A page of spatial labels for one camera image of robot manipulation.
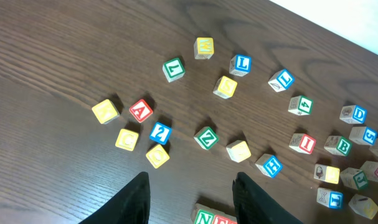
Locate red E block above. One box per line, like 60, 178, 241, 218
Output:
212, 213, 237, 224

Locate green Z block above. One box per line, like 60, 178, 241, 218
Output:
194, 126, 219, 150

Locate yellow C block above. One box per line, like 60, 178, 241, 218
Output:
115, 129, 139, 151

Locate blue D block top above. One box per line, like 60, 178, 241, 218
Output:
339, 105, 367, 124

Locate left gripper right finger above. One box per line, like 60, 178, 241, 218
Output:
232, 172, 301, 224

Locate yellow M block right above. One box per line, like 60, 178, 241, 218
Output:
349, 194, 378, 220

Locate green 4 block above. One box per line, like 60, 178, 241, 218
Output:
288, 95, 313, 116

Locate yellow block top left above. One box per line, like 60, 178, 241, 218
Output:
194, 37, 214, 60

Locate yellow K block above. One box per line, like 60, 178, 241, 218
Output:
92, 99, 120, 124

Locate blue H block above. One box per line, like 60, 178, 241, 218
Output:
255, 154, 283, 178

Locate yellow O block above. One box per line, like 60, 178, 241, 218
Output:
226, 140, 252, 163

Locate blue T block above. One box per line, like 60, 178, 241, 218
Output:
316, 187, 344, 209

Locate yellow block right centre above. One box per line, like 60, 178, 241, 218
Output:
313, 164, 340, 184

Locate blue tilted L block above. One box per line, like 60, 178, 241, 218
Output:
268, 69, 295, 92

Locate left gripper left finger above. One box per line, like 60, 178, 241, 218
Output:
80, 172, 151, 224

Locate red M block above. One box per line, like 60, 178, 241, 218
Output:
360, 161, 378, 182

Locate red A block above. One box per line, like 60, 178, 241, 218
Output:
129, 99, 153, 123

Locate green J block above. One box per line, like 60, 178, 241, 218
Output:
340, 167, 368, 190

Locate green 7 block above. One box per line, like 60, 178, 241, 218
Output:
162, 57, 186, 82

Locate green N block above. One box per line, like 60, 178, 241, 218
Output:
191, 203, 215, 224

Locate blue 2 block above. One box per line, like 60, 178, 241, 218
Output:
149, 122, 172, 145

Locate yellow Q block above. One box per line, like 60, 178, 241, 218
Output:
146, 144, 170, 169

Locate yellow S block left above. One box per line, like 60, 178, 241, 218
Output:
213, 76, 237, 99

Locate upper red I block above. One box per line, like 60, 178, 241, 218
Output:
289, 133, 316, 154

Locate blue 5 block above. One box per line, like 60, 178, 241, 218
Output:
349, 126, 378, 146

